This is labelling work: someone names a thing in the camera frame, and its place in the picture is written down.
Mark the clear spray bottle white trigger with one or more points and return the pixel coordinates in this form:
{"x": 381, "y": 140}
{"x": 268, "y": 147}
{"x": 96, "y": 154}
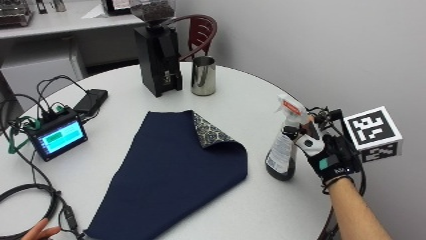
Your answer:
{"x": 281, "y": 153}

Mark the white marker cube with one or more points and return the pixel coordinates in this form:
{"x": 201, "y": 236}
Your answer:
{"x": 372, "y": 128}

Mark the small black touchscreen device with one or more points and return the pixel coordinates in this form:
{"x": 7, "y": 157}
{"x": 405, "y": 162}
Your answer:
{"x": 60, "y": 137}

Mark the stainless steel cup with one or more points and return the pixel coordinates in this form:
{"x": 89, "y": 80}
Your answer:
{"x": 204, "y": 76}

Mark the navy blue cloth patterned underside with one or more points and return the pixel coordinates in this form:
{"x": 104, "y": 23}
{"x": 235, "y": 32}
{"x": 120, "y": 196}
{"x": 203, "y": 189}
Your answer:
{"x": 173, "y": 173}

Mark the dark red chair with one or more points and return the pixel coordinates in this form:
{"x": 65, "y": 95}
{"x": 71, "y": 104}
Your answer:
{"x": 201, "y": 31}

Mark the black power bank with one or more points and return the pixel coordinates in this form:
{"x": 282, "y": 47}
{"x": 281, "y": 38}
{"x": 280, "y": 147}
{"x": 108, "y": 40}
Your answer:
{"x": 91, "y": 100}

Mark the black coffee grinder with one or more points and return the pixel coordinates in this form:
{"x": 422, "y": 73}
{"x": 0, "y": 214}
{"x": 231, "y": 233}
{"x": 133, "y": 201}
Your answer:
{"x": 157, "y": 56}

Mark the black framed object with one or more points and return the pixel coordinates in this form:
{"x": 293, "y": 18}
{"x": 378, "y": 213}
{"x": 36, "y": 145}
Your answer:
{"x": 117, "y": 6}

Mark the white paper sheet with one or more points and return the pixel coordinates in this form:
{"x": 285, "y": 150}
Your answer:
{"x": 95, "y": 12}

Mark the white side desk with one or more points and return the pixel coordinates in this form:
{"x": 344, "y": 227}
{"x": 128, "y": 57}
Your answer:
{"x": 67, "y": 23}

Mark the silver machine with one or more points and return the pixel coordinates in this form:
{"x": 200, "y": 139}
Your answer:
{"x": 14, "y": 12}

